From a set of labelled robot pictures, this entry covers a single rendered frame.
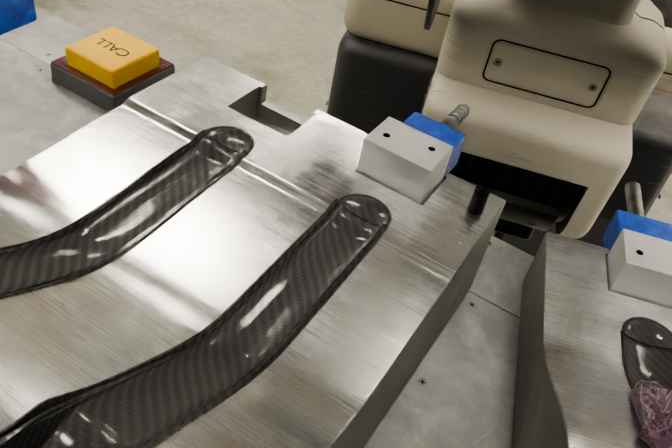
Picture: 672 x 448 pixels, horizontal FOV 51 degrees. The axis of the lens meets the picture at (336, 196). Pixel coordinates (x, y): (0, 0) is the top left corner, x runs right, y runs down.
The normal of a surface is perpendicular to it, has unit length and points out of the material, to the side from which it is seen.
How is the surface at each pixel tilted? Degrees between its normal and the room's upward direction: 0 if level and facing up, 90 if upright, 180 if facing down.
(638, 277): 90
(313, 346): 2
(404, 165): 90
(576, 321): 0
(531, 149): 98
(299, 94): 0
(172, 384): 27
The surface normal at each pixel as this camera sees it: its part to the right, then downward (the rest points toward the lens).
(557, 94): -0.28, 0.69
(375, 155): -0.52, 0.48
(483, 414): 0.15, -0.76
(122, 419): 0.39, -0.89
